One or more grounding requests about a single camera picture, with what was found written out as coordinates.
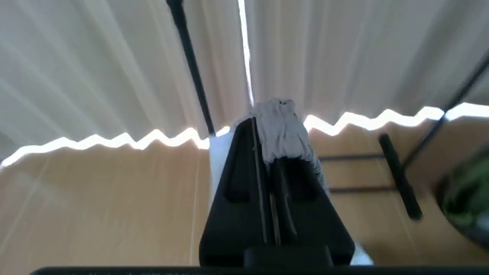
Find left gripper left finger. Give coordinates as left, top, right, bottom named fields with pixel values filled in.
left=198, top=117, right=268, bottom=267

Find black clothes rack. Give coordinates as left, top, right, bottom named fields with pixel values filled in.
left=166, top=0, right=489, bottom=222

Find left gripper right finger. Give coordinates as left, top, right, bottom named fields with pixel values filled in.
left=269, top=157, right=356, bottom=267

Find pale grey shorts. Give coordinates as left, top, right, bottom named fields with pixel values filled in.
left=208, top=97, right=374, bottom=267

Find white laundry basket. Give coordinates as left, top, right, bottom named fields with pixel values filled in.
left=433, top=143, right=489, bottom=251

